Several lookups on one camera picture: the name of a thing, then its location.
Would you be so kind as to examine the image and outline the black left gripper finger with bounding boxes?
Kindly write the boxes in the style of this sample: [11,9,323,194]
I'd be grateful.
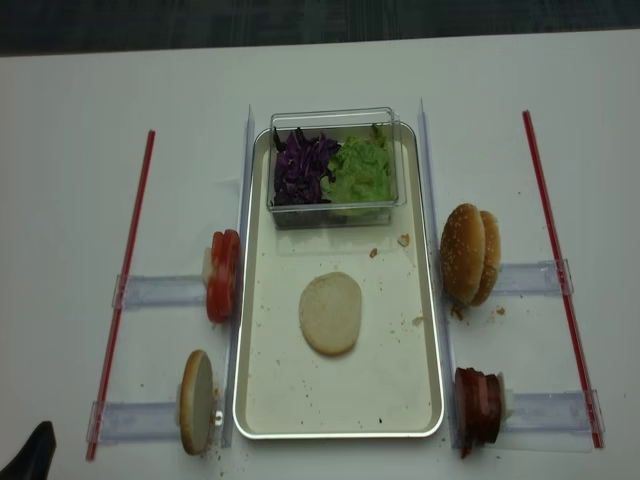
[0,421,56,480]

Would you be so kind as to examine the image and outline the red tomato slices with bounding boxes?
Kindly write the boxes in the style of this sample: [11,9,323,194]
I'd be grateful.
[205,229,240,323]

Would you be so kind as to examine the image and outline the white pusher block tomato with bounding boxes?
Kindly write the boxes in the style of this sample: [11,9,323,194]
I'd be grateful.
[201,247,214,286]

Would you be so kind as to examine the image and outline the green lettuce pile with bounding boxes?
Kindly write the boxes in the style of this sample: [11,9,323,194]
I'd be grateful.
[320,124,394,204]

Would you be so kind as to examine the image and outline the brown meat patties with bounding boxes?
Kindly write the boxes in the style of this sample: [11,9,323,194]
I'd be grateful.
[454,368,504,458]

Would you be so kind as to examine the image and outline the lower left clear track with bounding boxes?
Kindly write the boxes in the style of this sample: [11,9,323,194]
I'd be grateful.
[86,402,180,444]

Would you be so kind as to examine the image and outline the clear track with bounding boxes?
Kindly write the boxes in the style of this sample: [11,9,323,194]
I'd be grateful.
[111,275,206,309]
[493,259,574,296]
[508,390,605,434]
[86,402,180,444]

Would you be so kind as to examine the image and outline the upright bun slice left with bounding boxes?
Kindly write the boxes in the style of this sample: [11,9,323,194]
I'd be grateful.
[179,350,214,456]

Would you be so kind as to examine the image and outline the left red rod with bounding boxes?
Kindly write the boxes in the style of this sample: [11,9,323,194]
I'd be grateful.
[85,130,156,463]

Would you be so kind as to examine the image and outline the red rod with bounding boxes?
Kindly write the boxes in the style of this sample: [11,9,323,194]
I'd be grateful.
[85,130,156,463]
[522,110,604,449]

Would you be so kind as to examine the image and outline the upper left clear track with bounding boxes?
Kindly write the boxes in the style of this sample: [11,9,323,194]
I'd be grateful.
[111,275,206,309]

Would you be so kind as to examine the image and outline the silver metal tray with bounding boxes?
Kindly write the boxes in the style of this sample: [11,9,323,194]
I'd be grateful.
[233,125,444,439]

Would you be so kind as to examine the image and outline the bun bottom on tray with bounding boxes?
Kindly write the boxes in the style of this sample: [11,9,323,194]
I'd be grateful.
[298,272,362,356]

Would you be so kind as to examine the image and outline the purple shredded cabbage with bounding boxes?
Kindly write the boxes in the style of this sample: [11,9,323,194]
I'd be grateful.
[272,128,341,206]

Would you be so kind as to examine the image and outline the clear plastic container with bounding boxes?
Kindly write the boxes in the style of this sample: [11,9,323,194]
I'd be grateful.
[266,107,406,229]

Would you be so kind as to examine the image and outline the white pusher block patty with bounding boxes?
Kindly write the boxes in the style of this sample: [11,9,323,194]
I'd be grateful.
[497,372,515,432]

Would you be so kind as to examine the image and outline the sesame bun top front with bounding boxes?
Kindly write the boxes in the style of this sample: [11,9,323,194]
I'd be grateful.
[440,203,486,304]

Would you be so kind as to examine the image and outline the sesame bun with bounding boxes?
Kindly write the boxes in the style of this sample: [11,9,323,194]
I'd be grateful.
[440,203,486,304]
[471,210,501,306]

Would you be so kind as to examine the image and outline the sesame bun top rear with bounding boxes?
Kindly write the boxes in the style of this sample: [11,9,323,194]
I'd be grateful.
[471,210,501,306]

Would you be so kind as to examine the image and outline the lower right clear track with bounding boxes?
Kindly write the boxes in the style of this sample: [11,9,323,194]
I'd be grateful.
[508,390,605,434]

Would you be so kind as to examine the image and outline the upper right clear track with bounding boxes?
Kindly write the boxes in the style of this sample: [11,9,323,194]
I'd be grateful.
[493,259,574,296]

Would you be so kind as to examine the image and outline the right red rod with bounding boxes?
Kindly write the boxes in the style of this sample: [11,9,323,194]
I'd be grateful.
[522,110,604,449]

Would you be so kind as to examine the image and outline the left clear long rail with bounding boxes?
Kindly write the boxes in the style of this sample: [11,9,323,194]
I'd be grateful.
[220,105,255,449]

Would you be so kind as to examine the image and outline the clear long rail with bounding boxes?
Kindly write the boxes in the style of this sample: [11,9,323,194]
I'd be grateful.
[220,105,255,449]
[418,99,462,455]

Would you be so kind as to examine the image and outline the right clear long rail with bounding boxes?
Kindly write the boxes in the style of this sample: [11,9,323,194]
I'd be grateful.
[418,99,462,455]

